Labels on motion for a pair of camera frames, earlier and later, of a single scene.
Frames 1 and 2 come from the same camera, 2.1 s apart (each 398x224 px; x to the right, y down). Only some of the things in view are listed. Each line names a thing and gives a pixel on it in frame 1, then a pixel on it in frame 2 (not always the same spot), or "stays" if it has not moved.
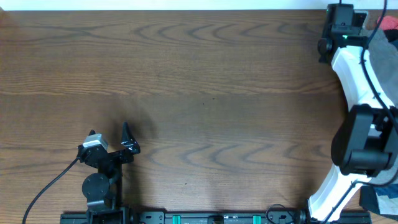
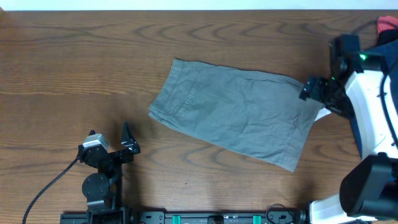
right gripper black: [363, 37] to [313, 90]
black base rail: [309, 216] stays
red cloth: [388, 22] stays
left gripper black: [129, 142] stays
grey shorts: [383, 52] to [262, 115]
